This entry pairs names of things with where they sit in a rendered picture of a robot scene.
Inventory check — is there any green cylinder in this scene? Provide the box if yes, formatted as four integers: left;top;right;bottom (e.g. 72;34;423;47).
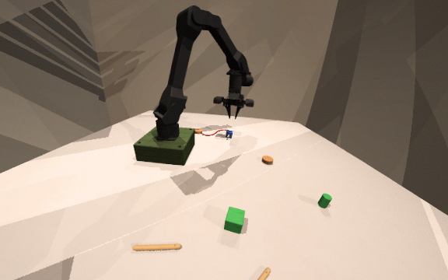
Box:
317;193;332;208

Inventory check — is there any green block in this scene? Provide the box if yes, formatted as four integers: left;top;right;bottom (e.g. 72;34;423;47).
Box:
224;207;246;234

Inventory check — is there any thin wooden stick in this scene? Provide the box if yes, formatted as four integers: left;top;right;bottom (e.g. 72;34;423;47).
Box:
132;243;181;250
258;267;271;280

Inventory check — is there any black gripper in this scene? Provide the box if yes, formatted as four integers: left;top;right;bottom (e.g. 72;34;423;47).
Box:
213;86;254;119

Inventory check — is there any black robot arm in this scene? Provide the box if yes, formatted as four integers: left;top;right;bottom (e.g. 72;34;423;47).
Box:
153;5;254;141

